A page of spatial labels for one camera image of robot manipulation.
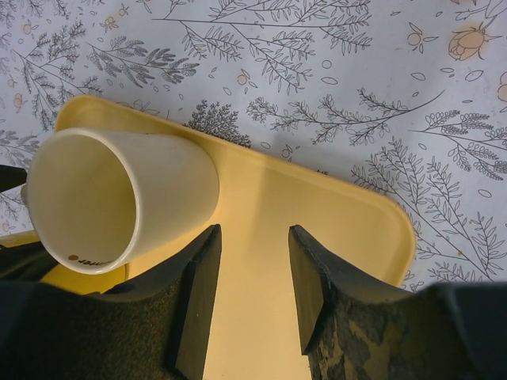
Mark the cream beige mug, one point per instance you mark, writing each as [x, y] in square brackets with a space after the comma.
[99, 199]

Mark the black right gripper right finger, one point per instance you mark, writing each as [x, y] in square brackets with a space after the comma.
[354, 326]

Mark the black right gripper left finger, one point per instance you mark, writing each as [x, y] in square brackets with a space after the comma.
[153, 326]

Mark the yellow plastic tray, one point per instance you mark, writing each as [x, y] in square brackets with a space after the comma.
[254, 330]

